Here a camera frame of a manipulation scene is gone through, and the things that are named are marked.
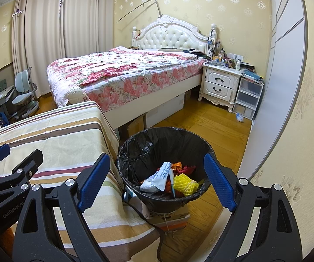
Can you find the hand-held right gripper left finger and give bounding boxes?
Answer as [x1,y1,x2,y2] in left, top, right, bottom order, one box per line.
[12,153,111,262]

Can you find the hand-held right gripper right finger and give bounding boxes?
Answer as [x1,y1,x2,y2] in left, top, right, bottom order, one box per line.
[203,153,302,262]

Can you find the orange red plastic wrapper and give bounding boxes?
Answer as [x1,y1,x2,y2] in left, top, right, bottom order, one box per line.
[180,165,198,176]

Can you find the yellow foam fruit net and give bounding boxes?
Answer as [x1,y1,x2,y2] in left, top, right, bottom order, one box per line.
[173,174,200,196]

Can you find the white paper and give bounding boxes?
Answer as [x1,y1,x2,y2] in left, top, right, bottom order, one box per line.
[140,179,160,193]

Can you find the blue and white tube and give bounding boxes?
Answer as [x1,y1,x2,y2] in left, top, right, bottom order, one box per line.
[154,162,177,198]

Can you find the black bin with bag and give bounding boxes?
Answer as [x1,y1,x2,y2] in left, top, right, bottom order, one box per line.
[117,127,219,213]

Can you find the striped tablecloth table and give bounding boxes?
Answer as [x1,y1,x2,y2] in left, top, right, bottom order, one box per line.
[0,101,161,262]

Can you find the cardboard box with red print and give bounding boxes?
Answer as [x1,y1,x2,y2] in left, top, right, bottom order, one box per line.
[123,191,191,231]

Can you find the brown cardboard box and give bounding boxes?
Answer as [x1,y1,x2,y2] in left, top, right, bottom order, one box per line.
[118,113,147,140]

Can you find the grey desk chair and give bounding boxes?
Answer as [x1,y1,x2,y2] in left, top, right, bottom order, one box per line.
[10,66,40,121]

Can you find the plastic drawer unit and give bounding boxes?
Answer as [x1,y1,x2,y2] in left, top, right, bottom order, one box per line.
[233,76,264,121]

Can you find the white storage box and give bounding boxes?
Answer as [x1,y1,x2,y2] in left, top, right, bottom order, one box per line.
[146,92,185,126]

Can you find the white nightstand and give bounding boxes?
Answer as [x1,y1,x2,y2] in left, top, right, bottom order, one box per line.
[198,65,242,113]

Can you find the stack of books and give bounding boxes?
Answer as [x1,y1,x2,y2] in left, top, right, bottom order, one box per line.
[240,63,265,84]

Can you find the floral quilt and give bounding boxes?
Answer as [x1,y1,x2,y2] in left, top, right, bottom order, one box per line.
[46,48,208,108]

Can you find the clutter of small items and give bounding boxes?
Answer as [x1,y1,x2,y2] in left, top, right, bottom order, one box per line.
[207,48,245,70]

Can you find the white wardrobe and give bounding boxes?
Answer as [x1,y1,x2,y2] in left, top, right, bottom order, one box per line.
[237,0,309,181]

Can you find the dark clothing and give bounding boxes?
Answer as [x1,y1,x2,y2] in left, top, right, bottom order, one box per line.
[183,48,209,58]

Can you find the beige curtains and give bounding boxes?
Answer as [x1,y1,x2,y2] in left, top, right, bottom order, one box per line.
[12,0,116,96]

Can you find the bed with floral cover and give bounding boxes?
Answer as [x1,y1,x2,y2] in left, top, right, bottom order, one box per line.
[67,15,217,129]

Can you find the thin fishing rod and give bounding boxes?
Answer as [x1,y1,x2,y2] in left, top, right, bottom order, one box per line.
[117,0,163,23]

